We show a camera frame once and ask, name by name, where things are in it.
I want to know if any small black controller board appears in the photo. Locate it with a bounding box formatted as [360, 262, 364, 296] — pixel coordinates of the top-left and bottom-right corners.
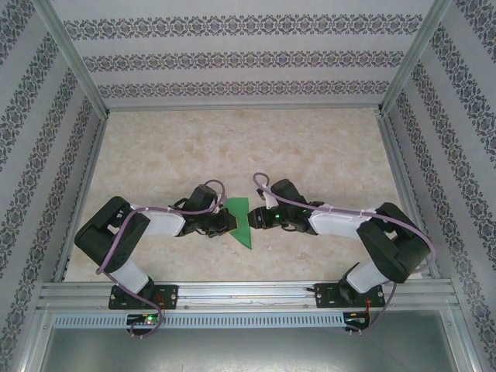
[126, 312, 162, 330]
[344, 312, 371, 330]

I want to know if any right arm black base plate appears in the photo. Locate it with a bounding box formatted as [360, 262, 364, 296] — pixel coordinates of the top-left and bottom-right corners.
[315, 282, 387, 310]

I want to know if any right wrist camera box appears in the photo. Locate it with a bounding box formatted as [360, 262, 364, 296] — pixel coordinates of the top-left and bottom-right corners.
[257, 184, 277, 206]

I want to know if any wide aluminium mounting rail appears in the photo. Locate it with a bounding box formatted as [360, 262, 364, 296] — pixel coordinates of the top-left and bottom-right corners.
[36, 279, 458, 312]

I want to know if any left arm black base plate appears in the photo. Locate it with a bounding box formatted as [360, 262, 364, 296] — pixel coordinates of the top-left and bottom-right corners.
[108, 284, 179, 311]

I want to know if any aluminium frame post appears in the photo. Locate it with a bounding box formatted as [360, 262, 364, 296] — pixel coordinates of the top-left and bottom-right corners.
[377, 0, 453, 116]
[29, 0, 110, 117]

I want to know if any green cloth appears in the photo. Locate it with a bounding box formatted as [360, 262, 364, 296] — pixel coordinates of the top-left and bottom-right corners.
[222, 197, 253, 251]

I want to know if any grey metal sheet panel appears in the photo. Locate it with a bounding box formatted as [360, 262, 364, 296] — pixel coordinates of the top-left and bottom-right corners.
[38, 327, 466, 372]

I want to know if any slotted grey cable duct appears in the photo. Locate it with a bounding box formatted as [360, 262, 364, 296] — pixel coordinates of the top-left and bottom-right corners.
[52, 312, 346, 329]

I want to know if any aluminium table edge rail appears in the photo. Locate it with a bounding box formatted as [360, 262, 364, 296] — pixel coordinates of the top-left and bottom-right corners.
[52, 115, 109, 283]
[377, 113, 442, 279]
[105, 102, 384, 114]

